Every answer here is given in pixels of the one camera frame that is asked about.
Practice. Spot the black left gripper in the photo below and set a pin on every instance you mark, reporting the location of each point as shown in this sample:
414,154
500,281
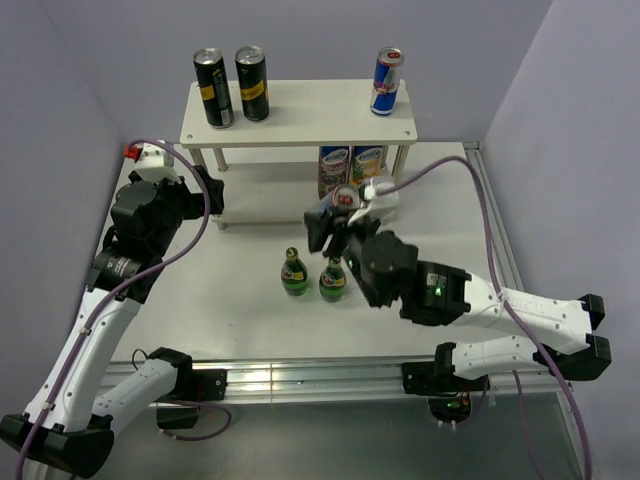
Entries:
195,201

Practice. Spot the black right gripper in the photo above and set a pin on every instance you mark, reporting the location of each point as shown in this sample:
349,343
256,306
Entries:
319,226

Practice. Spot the small red-tab silver can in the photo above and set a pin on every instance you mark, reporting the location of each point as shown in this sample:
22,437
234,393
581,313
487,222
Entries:
344,197

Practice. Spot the black and gold can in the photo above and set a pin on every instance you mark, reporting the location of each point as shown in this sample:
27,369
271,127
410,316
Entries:
213,87

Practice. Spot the dark olive beverage can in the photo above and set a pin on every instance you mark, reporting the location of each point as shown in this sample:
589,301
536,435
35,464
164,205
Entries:
250,61

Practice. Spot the blue silver energy drink can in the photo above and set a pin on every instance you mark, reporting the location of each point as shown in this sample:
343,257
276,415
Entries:
386,80

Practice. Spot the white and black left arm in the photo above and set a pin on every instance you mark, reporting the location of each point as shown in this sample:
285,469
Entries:
68,425

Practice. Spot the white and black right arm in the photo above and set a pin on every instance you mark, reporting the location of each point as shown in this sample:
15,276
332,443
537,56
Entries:
533,331

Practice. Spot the white two-tier shelf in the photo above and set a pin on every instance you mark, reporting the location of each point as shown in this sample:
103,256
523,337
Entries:
270,168

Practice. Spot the tall green glass bottle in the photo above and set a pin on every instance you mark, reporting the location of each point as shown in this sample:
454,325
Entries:
294,274

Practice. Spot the short green glass bottle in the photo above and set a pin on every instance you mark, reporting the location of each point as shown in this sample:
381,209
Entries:
332,281

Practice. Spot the purple grape juice carton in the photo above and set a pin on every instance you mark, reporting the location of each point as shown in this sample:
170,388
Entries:
333,168

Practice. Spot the yellow pineapple juice carton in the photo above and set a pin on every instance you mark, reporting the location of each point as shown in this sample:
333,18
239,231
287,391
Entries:
365,163

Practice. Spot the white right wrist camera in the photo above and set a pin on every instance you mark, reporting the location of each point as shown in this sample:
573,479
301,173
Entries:
378,200

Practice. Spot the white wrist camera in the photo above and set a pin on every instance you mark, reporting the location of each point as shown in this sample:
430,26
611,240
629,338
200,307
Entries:
152,163
378,200

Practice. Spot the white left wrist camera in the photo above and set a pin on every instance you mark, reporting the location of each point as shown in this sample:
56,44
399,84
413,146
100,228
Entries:
152,163

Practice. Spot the aluminium front rail frame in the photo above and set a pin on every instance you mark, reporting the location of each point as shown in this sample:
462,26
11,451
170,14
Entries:
352,419

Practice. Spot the aluminium right side rail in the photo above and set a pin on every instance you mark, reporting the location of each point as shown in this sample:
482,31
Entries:
506,264

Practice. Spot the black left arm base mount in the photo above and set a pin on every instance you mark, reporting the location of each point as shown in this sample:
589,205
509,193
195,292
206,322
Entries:
204,385

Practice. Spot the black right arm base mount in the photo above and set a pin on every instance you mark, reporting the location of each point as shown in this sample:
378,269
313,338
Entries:
452,401

